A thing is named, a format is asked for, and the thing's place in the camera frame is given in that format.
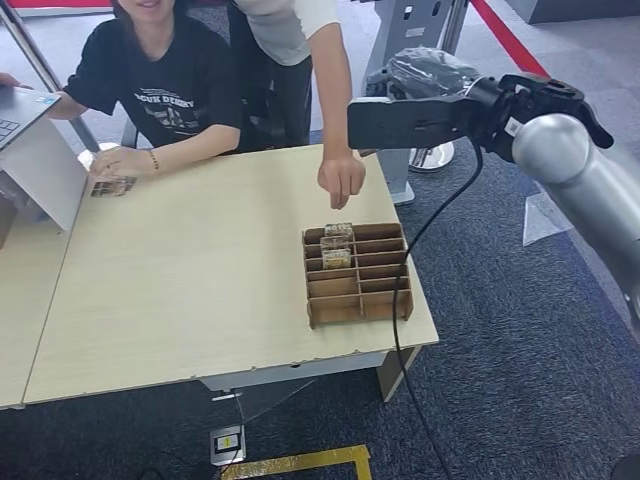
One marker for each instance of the plastic-wrapped grey robot right hand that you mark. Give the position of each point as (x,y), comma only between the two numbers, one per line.
(425,73)

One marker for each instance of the seated person's left hand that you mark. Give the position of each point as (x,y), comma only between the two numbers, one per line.
(122,164)

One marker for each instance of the seated person's right hand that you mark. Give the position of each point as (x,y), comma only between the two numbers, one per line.
(10,79)

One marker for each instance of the standing person's left hand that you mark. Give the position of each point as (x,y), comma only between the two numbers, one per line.
(343,179)

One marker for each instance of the patterned card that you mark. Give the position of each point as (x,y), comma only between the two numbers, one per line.
(336,259)
(333,243)
(122,187)
(339,230)

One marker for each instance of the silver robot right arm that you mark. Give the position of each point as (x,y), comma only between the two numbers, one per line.
(580,172)

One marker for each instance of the seated person's right forearm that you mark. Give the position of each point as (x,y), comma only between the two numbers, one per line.
(65,108)

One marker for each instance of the standing person's left forearm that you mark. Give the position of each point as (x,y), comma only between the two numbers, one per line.
(332,93)

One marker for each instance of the seated person's left forearm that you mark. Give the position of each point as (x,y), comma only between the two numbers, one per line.
(200,149)

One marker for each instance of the seated person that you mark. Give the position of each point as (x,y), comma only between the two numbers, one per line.
(164,79)

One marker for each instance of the cardboard slotted card holder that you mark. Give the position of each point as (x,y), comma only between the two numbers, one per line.
(340,308)

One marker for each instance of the standing person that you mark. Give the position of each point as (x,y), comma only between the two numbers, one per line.
(280,33)

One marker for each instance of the silver laptop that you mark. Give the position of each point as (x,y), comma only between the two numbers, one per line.
(20,109)

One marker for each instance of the grey kiosk stand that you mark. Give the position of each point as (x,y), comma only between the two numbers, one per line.
(415,20)

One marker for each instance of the red barrier belt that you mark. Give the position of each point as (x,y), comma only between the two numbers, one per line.
(505,40)
(50,3)

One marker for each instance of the white laptop stand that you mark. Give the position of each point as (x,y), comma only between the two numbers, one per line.
(45,179)

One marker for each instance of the large light wood desk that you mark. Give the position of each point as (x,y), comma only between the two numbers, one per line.
(175,278)

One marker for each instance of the narrow light wood desk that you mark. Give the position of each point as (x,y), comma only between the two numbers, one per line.
(25,318)

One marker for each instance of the dark grey platform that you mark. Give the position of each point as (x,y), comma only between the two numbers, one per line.
(575,10)

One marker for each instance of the clear plastic triangular sign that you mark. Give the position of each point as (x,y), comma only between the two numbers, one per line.
(537,225)

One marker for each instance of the clear plastic panel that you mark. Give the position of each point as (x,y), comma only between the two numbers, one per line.
(270,397)

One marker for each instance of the dark blue carpet mat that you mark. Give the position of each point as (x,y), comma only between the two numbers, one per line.
(500,331)

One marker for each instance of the yellow floor tape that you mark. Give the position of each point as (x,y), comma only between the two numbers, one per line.
(300,460)

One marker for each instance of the metal floor outlet box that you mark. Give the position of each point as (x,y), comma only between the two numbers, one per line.
(227,445)

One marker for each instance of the chrome stanchion post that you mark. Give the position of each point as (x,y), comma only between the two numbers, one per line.
(435,158)
(31,52)

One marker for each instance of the black wrist camera block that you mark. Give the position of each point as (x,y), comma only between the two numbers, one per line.
(400,126)

